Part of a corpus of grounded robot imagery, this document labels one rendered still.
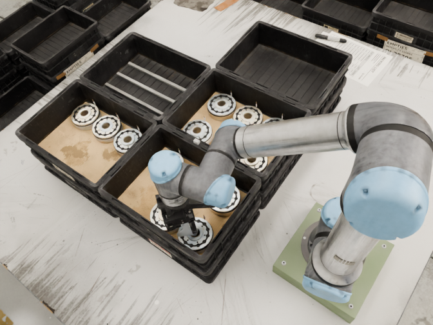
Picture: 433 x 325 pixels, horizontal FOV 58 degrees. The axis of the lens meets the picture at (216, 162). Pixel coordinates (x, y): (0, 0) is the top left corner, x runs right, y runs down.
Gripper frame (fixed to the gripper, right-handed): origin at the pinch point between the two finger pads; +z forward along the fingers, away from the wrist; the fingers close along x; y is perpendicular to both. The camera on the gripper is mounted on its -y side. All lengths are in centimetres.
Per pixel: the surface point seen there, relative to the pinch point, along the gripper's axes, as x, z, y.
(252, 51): -67, 2, -40
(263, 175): -5.0, -7.8, -23.3
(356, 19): -120, 47, -121
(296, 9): -155, 58, -99
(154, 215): -6.0, -1.3, 10.6
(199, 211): -4.7, 2.0, -2.5
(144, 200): -14.1, 1.9, 13.2
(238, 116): -34.2, -1.1, -24.3
